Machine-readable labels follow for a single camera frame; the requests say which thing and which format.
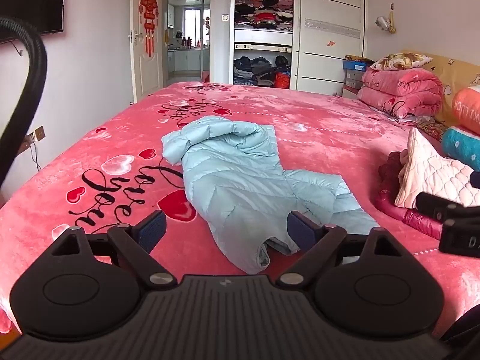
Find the person's right forearm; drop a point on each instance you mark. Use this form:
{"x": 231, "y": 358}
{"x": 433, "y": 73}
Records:
{"x": 468, "y": 332}

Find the light pink quilted garment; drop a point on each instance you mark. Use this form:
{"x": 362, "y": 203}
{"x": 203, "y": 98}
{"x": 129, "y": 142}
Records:
{"x": 431, "y": 172}

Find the teal pillow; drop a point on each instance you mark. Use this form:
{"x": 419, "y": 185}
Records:
{"x": 461, "y": 146}

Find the red hanging window decoration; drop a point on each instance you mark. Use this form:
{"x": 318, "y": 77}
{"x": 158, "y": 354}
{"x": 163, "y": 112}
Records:
{"x": 206, "y": 24}

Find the white room door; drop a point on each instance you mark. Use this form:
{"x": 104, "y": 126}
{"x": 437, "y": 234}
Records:
{"x": 137, "y": 75}

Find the stacked storage boxes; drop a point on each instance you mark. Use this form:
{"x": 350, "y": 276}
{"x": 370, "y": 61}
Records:
{"x": 354, "y": 78}

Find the pile of dark folded clothes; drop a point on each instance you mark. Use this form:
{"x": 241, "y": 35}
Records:
{"x": 258, "y": 71}

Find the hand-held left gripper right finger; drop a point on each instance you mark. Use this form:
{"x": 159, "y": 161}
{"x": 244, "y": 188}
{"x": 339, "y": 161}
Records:
{"x": 302, "y": 230}

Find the brown wall socket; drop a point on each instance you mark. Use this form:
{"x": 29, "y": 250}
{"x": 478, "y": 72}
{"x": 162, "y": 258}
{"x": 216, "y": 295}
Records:
{"x": 39, "y": 133}

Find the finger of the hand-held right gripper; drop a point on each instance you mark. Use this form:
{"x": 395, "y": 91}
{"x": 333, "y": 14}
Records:
{"x": 461, "y": 240}
{"x": 438, "y": 208}

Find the pile of colourful folded clothes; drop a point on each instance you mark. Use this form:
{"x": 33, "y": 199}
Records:
{"x": 262, "y": 13}

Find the light blue down jacket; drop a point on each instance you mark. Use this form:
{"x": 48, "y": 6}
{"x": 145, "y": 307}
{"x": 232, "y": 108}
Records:
{"x": 232, "y": 180}

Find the dark red quilted garment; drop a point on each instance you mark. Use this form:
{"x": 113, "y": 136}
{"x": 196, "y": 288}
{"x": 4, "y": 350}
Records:
{"x": 405, "y": 217}

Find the floral pillow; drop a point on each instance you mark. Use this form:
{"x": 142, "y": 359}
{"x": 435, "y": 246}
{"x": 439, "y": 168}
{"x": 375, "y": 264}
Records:
{"x": 401, "y": 60}

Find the white wardrobe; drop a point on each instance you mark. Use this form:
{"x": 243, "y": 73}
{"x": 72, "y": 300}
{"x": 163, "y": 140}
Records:
{"x": 330, "y": 26}

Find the pink heart-print bedspread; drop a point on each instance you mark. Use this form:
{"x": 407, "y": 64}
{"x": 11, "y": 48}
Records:
{"x": 318, "y": 127}

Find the red knot door ornament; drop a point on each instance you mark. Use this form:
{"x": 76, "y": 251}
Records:
{"x": 148, "y": 15}

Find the black wall television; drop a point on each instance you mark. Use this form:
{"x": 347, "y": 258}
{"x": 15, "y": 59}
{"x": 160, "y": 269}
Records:
{"x": 30, "y": 7}

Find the white wall hair dryer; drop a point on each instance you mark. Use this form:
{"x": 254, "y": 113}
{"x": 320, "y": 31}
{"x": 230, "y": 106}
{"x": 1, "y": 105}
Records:
{"x": 381, "y": 22}

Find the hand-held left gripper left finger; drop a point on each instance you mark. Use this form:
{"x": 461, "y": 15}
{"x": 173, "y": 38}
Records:
{"x": 152, "y": 230}

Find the folded pink quilt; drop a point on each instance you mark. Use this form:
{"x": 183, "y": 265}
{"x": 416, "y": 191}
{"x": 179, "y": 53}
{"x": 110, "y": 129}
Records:
{"x": 401, "y": 90}

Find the white kitchen cabinet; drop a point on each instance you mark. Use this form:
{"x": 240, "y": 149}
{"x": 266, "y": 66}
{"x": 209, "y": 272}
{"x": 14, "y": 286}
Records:
{"x": 185, "y": 62}

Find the orange bolster pillow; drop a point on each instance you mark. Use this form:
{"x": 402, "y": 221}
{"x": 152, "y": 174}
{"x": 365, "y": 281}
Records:
{"x": 468, "y": 108}

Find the yellow headboard cover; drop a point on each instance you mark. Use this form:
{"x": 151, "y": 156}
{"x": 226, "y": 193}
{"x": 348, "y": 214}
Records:
{"x": 453, "y": 71}

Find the blue shoe box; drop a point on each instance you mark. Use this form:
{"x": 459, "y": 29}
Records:
{"x": 355, "y": 66}

